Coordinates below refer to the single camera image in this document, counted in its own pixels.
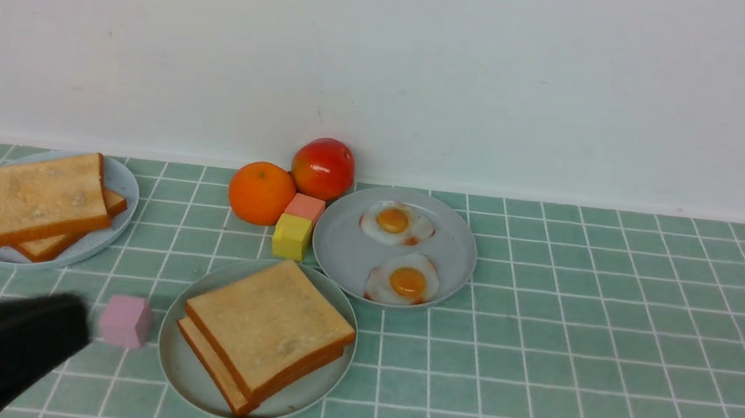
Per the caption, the toast slice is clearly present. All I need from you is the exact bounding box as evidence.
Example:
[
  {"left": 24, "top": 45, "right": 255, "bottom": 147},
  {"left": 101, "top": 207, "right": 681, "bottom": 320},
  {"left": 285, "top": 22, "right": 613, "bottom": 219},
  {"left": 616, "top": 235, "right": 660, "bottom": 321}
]
[
  {"left": 177, "top": 317, "right": 344, "bottom": 418},
  {"left": 0, "top": 153, "right": 112, "bottom": 247},
  {"left": 185, "top": 261, "right": 357, "bottom": 399}
]

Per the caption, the fried egg rear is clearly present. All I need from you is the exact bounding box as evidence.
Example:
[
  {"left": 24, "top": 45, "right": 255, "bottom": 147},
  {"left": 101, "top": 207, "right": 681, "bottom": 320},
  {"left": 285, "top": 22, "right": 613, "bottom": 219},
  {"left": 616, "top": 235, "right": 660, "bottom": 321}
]
[{"left": 359, "top": 201, "right": 436, "bottom": 247}]

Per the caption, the fried egg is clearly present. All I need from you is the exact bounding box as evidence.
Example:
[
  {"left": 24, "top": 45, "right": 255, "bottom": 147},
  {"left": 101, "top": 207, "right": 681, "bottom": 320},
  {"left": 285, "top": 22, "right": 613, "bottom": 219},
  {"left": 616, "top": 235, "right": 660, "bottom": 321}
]
[
  {"left": 359, "top": 201, "right": 436, "bottom": 247},
  {"left": 363, "top": 253, "right": 440, "bottom": 306}
]

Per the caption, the grey plate with eggs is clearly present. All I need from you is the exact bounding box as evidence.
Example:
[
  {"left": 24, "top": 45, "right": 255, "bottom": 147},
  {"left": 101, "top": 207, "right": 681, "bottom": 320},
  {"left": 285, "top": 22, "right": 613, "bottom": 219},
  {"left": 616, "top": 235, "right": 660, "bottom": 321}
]
[{"left": 312, "top": 186, "right": 478, "bottom": 310}]

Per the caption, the red apple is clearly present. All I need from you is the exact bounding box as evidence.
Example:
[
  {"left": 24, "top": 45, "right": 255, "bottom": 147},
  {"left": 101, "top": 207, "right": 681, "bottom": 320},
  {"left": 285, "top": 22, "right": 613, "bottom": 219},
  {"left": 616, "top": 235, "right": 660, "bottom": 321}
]
[{"left": 290, "top": 137, "right": 356, "bottom": 201}]

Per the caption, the salmon foam cube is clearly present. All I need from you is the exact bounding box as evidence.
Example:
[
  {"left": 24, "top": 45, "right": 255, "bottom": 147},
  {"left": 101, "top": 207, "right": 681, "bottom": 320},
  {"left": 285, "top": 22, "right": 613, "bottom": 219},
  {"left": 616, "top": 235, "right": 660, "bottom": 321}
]
[{"left": 284, "top": 192, "right": 326, "bottom": 226}]

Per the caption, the fried egg front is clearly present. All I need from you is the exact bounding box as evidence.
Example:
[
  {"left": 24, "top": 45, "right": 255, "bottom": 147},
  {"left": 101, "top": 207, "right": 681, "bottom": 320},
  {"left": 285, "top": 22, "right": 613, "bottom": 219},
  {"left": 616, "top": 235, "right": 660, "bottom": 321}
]
[{"left": 363, "top": 253, "right": 440, "bottom": 306}]

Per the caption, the yellow foam cube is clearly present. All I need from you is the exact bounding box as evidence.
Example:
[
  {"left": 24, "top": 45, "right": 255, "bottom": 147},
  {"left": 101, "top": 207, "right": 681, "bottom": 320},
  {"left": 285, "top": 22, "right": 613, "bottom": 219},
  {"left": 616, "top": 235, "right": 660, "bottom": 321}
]
[{"left": 270, "top": 214, "right": 313, "bottom": 262}]

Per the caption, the orange fruit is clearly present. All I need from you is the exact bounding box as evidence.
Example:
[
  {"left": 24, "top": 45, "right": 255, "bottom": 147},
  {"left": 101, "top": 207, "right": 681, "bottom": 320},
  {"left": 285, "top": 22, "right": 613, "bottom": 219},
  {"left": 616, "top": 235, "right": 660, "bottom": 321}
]
[{"left": 227, "top": 161, "right": 297, "bottom": 226}]

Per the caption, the pale green empty plate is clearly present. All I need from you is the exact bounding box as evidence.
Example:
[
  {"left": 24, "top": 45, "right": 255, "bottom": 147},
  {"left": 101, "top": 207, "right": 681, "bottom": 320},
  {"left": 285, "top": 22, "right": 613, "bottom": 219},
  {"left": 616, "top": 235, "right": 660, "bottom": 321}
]
[{"left": 158, "top": 258, "right": 361, "bottom": 418}]

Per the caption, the blue-grey bread plate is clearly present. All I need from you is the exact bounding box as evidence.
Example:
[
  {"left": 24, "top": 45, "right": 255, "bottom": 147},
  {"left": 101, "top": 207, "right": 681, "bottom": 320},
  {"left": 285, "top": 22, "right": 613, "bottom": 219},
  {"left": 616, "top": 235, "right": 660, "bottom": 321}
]
[{"left": 0, "top": 157, "right": 140, "bottom": 270}]

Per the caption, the pink foam cube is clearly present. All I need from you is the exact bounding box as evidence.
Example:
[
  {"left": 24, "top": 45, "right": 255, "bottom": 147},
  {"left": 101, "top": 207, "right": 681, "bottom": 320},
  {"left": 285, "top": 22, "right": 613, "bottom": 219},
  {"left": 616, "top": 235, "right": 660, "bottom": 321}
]
[{"left": 98, "top": 294, "right": 154, "bottom": 350}]

